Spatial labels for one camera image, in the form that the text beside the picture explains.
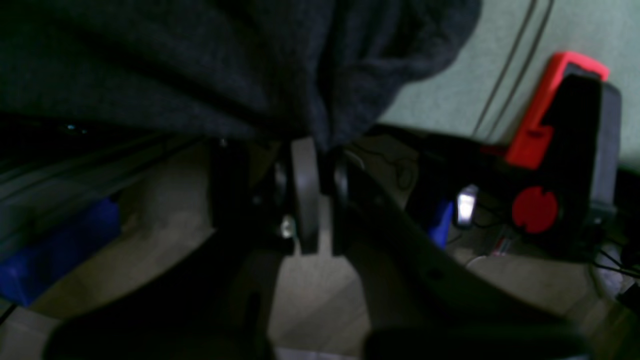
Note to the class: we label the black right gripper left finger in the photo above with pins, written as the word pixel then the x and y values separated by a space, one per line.
pixel 214 304

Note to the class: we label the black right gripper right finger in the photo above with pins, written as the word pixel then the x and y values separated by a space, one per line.
pixel 423 305

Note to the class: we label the black t-shirt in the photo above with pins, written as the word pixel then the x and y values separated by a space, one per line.
pixel 237 69

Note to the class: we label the red black clamp right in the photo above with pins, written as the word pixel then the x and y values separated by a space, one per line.
pixel 563 160

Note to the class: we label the green table cloth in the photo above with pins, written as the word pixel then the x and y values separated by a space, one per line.
pixel 485 92

